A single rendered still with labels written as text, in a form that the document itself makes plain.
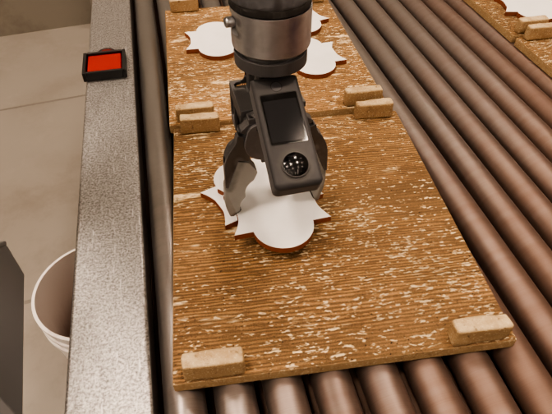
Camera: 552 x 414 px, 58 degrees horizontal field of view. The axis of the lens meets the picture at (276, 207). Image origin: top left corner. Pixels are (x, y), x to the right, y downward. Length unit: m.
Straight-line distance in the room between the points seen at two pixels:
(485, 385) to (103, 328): 0.40
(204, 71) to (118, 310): 0.48
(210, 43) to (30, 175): 1.47
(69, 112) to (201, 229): 2.05
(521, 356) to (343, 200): 0.27
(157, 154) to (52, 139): 1.74
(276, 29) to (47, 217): 1.74
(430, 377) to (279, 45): 0.35
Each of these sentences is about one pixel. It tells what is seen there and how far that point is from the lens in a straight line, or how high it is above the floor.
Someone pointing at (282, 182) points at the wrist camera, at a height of 1.09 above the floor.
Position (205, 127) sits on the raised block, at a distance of 0.76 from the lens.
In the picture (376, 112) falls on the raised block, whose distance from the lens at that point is 0.80.
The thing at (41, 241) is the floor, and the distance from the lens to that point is 2.03.
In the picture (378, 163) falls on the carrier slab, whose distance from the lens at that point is 0.72.
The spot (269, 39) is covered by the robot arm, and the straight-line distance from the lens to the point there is 0.46.
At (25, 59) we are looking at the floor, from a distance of 3.18.
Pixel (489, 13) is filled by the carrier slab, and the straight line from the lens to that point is 1.20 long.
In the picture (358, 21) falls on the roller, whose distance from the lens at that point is 1.14.
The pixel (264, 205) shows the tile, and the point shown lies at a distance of 0.61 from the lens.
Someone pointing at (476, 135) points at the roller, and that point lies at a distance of 0.85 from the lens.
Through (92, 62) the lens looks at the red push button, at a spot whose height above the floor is 0.93.
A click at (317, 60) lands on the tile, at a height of 0.95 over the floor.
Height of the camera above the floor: 1.40
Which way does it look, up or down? 46 degrees down
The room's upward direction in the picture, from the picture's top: straight up
